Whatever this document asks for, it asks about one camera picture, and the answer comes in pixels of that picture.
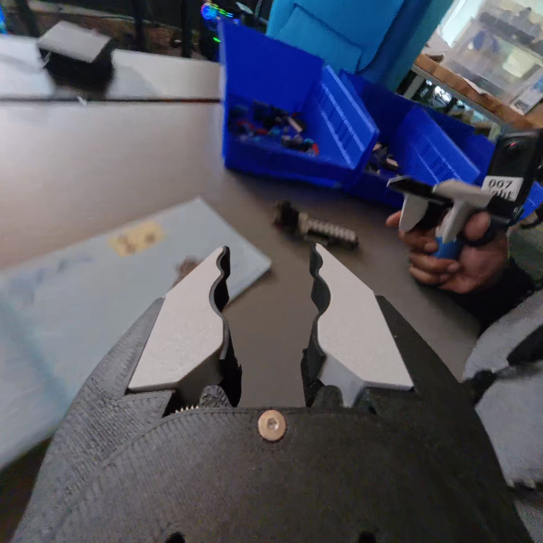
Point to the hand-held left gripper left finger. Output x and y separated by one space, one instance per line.
182 339

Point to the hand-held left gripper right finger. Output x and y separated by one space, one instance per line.
360 339

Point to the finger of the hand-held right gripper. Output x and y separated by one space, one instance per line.
410 212
466 195

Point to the pile of pale grey bricks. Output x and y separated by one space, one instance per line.
381 159

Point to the blue plastic bin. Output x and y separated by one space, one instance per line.
479 148
424 148
271 68

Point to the grey black toy brick model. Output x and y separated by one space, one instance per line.
322 229

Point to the light blue instruction booklet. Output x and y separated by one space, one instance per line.
85 297

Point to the pile of red black bricks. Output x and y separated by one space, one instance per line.
275 127

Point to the person's right forearm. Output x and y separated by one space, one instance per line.
496 301

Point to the grey desk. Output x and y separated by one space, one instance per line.
106 161

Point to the person's right hand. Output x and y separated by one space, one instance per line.
475 267

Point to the printed leaflet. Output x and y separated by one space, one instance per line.
530 95

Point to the stack of clear storage boxes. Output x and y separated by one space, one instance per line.
500 42

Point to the blue felt bag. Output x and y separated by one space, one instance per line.
339 29

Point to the computer with coloured lights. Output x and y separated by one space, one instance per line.
216 12

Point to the black cube camera device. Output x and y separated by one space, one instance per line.
76 55

